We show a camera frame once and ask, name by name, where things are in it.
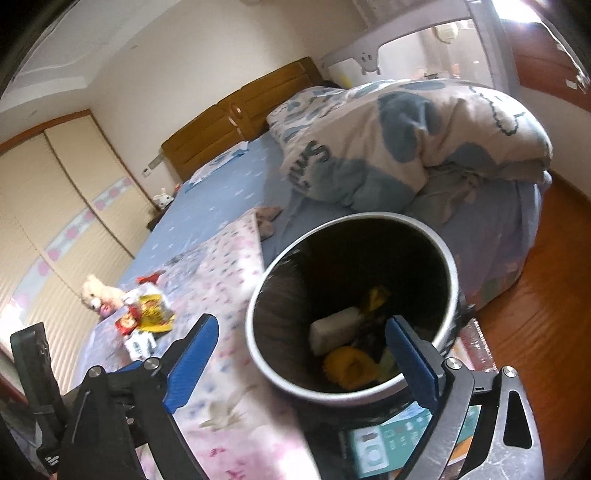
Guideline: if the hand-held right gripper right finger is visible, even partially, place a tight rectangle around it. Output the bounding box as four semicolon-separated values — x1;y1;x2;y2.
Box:
385;315;541;480

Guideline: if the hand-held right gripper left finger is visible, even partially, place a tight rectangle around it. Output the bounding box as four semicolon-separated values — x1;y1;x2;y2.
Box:
60;314;220;480

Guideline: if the green drink carton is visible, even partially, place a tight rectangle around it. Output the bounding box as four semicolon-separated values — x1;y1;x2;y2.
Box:
379;351;403;384

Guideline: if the yellow green snack packet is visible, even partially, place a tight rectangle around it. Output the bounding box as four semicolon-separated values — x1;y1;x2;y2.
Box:
137;294;176;334

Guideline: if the tall yellow foam net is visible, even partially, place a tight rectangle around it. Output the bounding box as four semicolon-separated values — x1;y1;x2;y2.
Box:
323;348;377;388

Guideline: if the white round trash bin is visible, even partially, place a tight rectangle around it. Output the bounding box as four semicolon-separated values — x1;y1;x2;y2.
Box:
245;211;462;407

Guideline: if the short yellow foam net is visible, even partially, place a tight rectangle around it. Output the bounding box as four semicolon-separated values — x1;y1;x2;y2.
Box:
365;286;393;319

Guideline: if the red and white carton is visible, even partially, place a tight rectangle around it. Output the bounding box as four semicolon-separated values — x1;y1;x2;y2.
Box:
309;307;363;356

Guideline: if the black bin liner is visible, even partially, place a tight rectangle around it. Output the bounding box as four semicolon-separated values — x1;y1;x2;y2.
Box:
254;222;453;393

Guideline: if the teal printed cardboard box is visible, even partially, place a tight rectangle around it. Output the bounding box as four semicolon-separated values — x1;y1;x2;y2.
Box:
344;401;481;478

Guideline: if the pink floral blanket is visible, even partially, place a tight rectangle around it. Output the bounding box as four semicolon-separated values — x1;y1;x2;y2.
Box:
69;208;361;480

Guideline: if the beige teddy bear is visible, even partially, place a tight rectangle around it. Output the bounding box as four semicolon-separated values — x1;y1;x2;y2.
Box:
81;274;127;317

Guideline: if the dark wooden nightstand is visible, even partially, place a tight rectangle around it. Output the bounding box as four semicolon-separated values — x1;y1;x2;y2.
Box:
147;203;174;232

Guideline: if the beige dotted cloth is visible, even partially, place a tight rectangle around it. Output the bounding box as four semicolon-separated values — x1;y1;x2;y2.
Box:
256;207;283;241

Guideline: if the cream sliding door wardrobe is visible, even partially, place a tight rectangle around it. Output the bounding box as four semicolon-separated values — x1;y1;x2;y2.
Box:
0;108;158;398

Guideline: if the bed with blue sheet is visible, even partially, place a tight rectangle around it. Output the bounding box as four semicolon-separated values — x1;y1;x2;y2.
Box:
60;134;543;480

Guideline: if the blue and white pillow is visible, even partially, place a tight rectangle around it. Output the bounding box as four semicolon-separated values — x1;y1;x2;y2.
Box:
191;141;250;185

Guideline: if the wooden headboard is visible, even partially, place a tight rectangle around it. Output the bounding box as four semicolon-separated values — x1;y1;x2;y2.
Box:
161;56;324;182

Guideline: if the blue patterned quilt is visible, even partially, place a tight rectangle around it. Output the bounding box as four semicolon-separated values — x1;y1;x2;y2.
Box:
267;78;554;213

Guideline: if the reddish wooden dresser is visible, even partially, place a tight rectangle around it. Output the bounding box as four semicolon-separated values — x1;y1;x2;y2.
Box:
501;0;591;114

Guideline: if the grey bed rail guard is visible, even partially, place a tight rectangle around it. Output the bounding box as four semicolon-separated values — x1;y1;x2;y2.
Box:
321;0;522;88

